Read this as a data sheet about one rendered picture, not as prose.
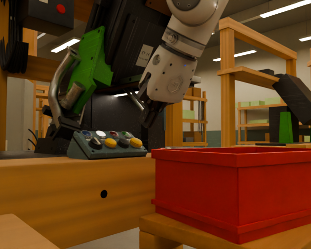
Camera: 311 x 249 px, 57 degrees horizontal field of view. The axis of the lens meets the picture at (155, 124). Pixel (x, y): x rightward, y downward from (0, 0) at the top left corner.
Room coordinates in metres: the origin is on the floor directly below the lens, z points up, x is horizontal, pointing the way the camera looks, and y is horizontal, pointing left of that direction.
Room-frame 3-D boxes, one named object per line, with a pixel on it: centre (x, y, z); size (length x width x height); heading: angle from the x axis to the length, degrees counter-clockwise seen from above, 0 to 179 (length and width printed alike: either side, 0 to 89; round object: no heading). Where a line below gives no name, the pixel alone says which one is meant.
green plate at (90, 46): (0.88, 0.19, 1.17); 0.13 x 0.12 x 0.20; 135
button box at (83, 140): (0.63, 0.10, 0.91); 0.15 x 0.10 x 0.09; 135
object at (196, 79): (0.96, 0.05, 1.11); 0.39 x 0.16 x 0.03; 45
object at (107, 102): (1.15, 0.20, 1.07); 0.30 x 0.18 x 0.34; 135
